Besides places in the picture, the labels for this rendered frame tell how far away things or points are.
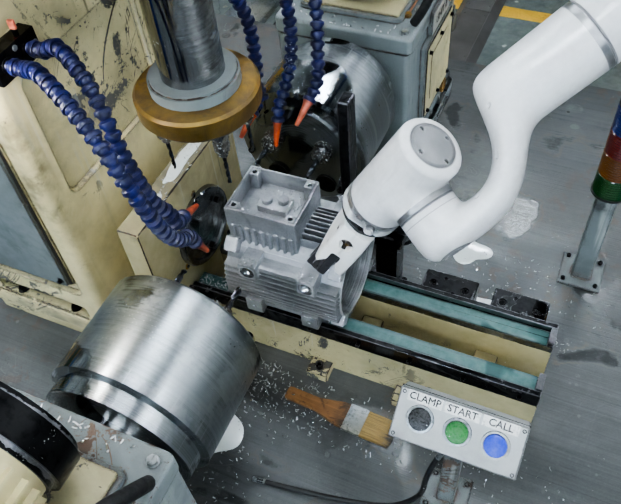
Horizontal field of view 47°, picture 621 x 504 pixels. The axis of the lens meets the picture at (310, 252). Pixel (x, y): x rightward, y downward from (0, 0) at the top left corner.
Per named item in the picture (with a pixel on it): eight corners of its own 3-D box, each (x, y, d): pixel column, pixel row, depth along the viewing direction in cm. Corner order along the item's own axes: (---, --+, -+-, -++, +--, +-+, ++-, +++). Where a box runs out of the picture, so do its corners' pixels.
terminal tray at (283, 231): (229, 239, 115) (222, 209, 110) (257, 194, 121) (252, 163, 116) (297, 258, 112) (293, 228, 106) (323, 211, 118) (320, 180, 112)
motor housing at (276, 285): (233, 313, 125) (213, 243, 110) (277, 235, 135) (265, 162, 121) (339, 347, 119) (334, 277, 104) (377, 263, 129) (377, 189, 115)
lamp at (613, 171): (594, 179, 117) (601, 158, 114) (601, 155, 121) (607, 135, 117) (633, 187, 116) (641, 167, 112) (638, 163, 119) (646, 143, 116)
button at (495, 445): (481, 450, 92) (480, 453, 90) (487, 428, 92) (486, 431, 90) (504, 459, 91) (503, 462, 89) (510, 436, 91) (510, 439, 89)
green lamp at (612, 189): (588, 197, 121) (594, 179, 117) (594, 174, 124) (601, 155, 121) (625, 206, 119) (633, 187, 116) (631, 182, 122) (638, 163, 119)
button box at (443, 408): (394, 428, 100) (386, 435, 95) (407, 380, 99) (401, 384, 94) (516, 472, 94) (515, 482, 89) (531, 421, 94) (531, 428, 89)
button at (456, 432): (443, 437, 94) (441, 440, 92) (449, 415, 94) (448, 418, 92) (465, 445, 93) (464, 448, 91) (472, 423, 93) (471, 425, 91)
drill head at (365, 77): (231, 210, 141) (208, 110, 122) (313, 87, 164) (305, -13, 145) (348, 242, 134) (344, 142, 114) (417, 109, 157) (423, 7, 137)
